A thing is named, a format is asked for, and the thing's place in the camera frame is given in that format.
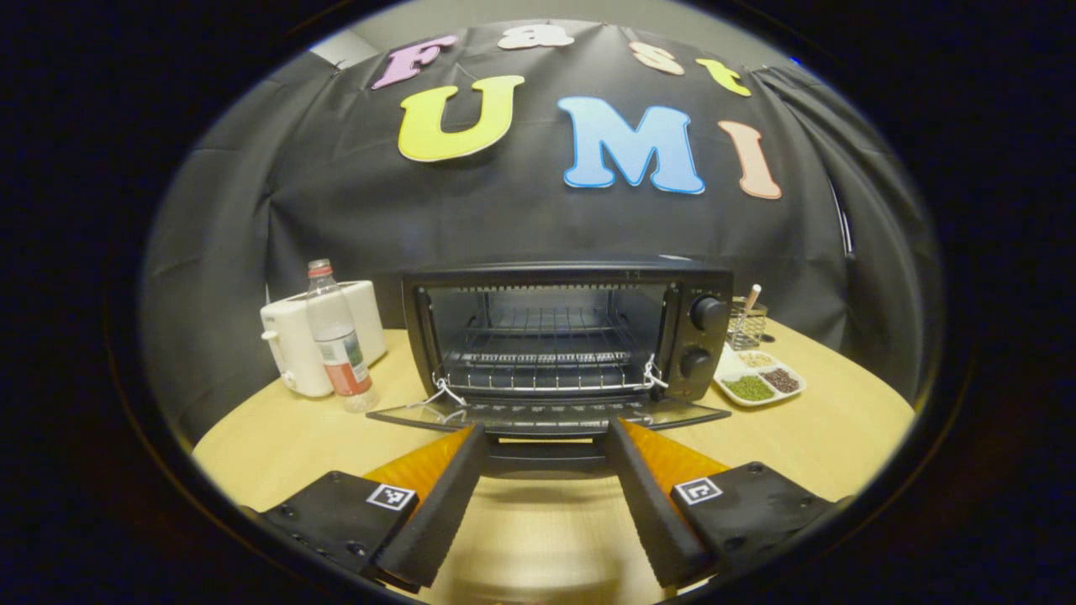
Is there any black electric oven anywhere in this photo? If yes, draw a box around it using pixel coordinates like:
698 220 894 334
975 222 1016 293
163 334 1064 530
367 260 735 480

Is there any red label plastic bottle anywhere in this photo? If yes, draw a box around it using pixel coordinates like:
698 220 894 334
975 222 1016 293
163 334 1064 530
304 259 380 413

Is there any white toaster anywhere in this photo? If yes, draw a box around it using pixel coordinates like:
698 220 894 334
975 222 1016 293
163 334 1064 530
260 280 388 399

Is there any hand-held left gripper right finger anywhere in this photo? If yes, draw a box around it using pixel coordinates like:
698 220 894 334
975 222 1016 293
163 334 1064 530
605 418 837 589

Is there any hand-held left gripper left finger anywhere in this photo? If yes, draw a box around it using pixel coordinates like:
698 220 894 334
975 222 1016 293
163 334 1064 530
261 423 488 589

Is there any wire mesh holder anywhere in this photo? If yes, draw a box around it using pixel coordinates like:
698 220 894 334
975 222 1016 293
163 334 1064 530
727 297 769 352

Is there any black backdrop cloth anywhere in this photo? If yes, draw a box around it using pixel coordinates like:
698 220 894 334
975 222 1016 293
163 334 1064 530
143 21 944 442

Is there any white divided dish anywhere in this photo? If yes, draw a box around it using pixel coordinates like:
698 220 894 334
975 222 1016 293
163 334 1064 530
713 343 808 409

